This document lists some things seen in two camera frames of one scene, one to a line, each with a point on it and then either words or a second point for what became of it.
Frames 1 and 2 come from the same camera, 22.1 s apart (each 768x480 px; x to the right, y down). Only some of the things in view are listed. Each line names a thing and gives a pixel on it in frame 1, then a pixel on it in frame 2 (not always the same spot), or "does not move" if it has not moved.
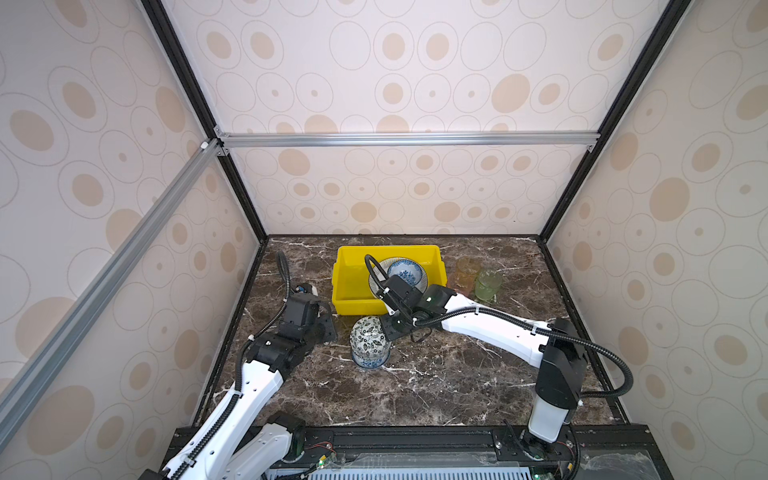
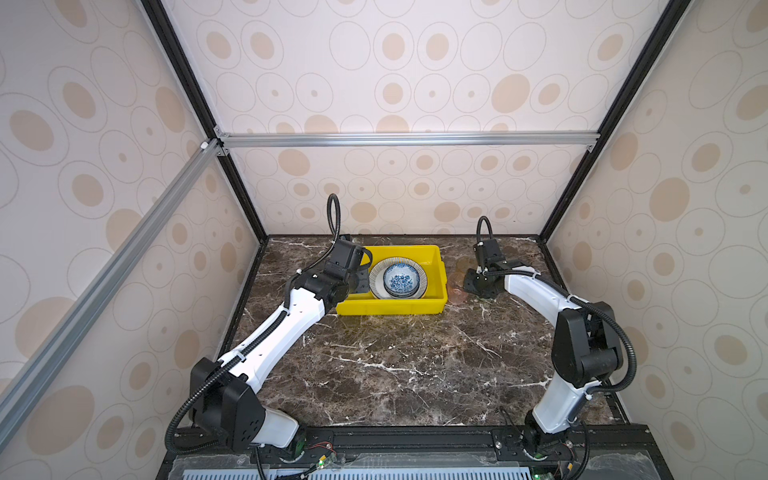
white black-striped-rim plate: [384, 264] does not move
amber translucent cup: [466, 269] does not move
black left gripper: [330, 329] → [361, 270]
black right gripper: [388, 332] → [469, 284]
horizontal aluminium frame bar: [262, 140] does not move
